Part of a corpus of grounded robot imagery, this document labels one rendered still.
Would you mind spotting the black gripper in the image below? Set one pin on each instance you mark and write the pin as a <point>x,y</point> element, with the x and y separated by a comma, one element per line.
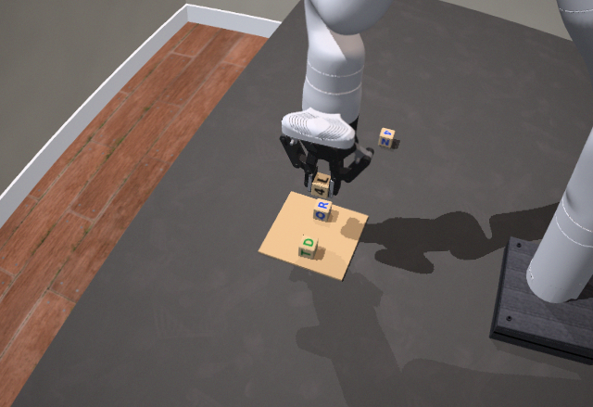
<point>335,157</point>

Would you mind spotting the beige mat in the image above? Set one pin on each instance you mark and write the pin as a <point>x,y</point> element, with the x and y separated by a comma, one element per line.
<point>337,238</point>

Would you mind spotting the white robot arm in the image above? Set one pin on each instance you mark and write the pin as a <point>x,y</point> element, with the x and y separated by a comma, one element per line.
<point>563,263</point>

